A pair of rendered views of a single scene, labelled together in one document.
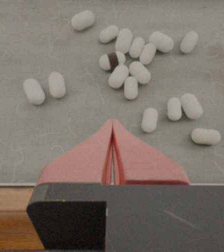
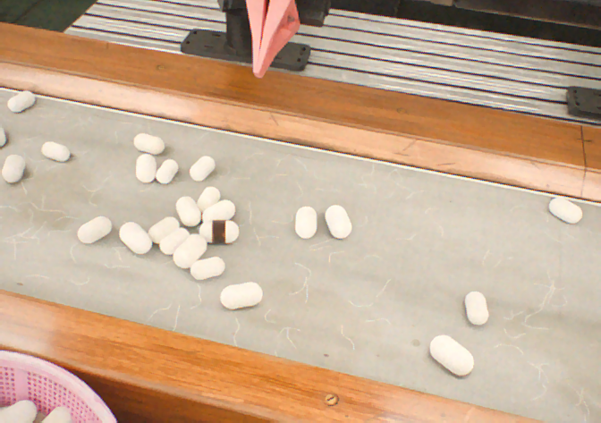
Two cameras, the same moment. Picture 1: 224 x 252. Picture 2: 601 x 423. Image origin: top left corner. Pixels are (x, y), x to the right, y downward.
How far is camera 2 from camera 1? 65 cm
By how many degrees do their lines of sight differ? 63
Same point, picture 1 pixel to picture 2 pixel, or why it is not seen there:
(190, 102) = (148, 162)
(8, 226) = (371, 121)
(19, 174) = (367, 166)
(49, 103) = (322, 216)
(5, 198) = (377, 144)
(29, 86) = (340, 215)
